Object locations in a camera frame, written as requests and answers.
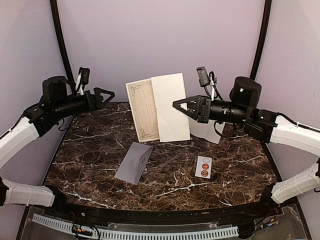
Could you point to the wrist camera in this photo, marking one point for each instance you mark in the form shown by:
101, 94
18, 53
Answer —
207, 81
82, 80

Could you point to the beige lined letter paper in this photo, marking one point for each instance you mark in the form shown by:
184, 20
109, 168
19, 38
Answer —
151, 103

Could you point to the red round seal sticker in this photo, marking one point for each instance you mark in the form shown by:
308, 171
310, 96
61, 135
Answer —
205, 166

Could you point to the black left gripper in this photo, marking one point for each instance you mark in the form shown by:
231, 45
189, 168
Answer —
98, 98

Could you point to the grey envelope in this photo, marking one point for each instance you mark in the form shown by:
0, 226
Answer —
134, 163

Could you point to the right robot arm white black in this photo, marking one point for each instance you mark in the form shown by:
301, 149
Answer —
263, 125

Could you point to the black left frame post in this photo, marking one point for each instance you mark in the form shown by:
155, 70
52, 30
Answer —
60, 39

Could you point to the white folded paper sheet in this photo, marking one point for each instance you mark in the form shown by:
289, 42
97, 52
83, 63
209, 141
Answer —
206, 131

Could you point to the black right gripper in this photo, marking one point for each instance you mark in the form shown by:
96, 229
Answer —
202, 117

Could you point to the black frame post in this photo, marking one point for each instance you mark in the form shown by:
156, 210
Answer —
60, 39
261, 38

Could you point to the brown round seal sticker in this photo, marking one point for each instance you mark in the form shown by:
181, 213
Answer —
204, 173

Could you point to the white slotted cable duct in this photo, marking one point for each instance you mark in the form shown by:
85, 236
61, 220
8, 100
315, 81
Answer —
119, 231

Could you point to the wax seal sticker sheet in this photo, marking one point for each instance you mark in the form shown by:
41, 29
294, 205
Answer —
201, 160

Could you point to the black right frame post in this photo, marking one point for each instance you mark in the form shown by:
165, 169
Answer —
261, 38

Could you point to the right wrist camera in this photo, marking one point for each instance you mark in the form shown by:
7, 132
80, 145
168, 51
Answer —
207, 81

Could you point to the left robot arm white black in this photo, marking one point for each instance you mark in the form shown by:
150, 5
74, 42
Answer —
55, 105

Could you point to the black front rail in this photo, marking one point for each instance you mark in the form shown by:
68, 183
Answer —
241, 214

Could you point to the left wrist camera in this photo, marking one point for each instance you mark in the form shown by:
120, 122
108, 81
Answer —
82, 80

